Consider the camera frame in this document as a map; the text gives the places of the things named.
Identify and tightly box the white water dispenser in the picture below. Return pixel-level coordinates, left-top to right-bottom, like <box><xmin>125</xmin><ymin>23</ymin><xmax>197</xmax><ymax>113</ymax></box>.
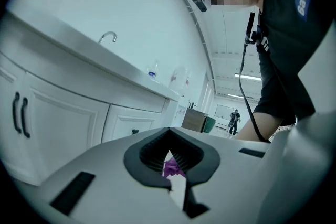
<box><xmin>167</xmin><ymin>65</ymin><xmax>194</xmax><ymax>98</ymax></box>

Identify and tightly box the chrome faucet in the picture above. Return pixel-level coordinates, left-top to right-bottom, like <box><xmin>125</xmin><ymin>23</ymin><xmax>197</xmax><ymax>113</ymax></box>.
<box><xmin>98</xmin><ymin>31</ymin><xmax>118</xmax><ymax>44</ymax></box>

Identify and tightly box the brown wooden cabinet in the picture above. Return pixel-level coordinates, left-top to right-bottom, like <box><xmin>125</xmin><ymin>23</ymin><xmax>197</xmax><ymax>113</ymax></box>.
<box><xmin>182</xmin><ymin>108</ymin><xmax>208</xmax><ymax>133</ymax></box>

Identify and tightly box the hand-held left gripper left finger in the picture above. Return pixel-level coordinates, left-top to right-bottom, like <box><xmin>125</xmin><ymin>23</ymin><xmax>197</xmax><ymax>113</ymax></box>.
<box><xmin>28</xmin><ymin>127</ymin><xmax>195</xmax><ymax>224</ymax></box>

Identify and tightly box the purple cloth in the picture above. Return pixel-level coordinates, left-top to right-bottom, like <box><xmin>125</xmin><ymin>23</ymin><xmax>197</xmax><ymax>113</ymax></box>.
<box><xmin>163</xmin><ymin>156</ymin><xmax>186</xmax><ymax>179</ymax></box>

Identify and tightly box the person's black shirt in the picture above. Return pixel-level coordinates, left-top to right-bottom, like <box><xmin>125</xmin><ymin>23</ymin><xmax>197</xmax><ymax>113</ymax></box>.
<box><xmin>253</xmin><ymin>0</ymin><xmax>336</xmax><ymax>125</ymax></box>

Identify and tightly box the thick black cable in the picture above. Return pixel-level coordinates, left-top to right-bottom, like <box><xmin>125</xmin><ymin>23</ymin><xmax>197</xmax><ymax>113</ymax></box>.
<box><xmin>238</xmin><ymin>41</ymin><xmax>271</xmax><ymax>144</ymax></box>

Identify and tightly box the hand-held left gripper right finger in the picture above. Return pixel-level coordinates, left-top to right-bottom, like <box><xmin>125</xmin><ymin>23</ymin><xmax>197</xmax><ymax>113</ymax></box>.
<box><xmin>170</xmin><ymin>127</ymin><xmax>271</xmax><ymax>224</ymax></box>

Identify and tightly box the white vanity cabinet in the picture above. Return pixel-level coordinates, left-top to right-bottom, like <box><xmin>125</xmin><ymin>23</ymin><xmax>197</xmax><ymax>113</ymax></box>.
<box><xmin>0</xmin><ymin>9</ymin><xmax>182</xmax><ymax>188</ymax></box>

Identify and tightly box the green bin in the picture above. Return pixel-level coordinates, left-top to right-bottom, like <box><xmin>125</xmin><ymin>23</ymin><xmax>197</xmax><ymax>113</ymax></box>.
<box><xmin>203</xmin><ymin>115</ymin><xmax>217</xmax><ymax>134</ymax></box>

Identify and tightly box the black head-mounted camera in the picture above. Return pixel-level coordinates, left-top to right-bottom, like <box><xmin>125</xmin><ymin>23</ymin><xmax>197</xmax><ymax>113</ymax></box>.
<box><xmin>189</xmin><ymin>0</ymin><xmax>208</xmax><ymax>13</ymax></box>

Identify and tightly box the white cabinet door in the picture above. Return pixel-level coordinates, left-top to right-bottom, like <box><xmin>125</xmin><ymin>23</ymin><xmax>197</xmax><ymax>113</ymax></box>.
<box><xmin>25</xmin><ymin>73</ymin><xmax>111</xmax><ymax>184</ymax></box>
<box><xmin>0</xmin><ymin>52</ymin><xmax>23</xmax><ymax>182</ymax></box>

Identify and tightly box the white cabinet drawer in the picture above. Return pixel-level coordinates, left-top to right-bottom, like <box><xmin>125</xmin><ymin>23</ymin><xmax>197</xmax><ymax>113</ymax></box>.
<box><xmin>101</xmin><ymin>104</ymin><xmax>169</xmax><ymax>143</ymax></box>

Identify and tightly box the clear water bottle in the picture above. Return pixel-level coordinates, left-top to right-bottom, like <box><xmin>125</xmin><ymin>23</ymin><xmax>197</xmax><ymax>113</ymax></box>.
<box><xmin>146</xmin><ymin>60</ymin><xmax>161</xmax><ymax>83</ymax></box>

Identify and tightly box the white wall board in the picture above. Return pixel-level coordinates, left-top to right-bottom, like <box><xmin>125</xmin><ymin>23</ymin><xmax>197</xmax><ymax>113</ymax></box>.
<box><xmin>215</xmin><ymin>104</ymin><xmax>234</xmax><ymax>120</ymax></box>

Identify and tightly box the black cabinet door handle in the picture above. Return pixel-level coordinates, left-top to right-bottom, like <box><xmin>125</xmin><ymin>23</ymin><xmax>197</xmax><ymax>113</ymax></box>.
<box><xmin>12</xmin><ymin>91</ymin><xmax>22</xmax><ymax>134</ymax></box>
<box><xmin>20</xmin><ymin>97</ymin><xmax>31</xmax><ymax>139</ymax></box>

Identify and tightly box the person's right forearm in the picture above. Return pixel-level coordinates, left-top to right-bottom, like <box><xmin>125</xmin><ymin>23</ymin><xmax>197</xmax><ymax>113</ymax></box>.
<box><xmin>233</xmin><ymin>112</ymin><xmax>289</xmax><ymax>143</ymax></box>

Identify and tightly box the black chest mount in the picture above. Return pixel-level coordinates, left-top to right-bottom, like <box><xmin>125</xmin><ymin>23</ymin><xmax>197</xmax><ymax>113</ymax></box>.
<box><xmin>245</xmin><ymin>12</ymin><xmax>263</xmax><ymax>47</ymax></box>

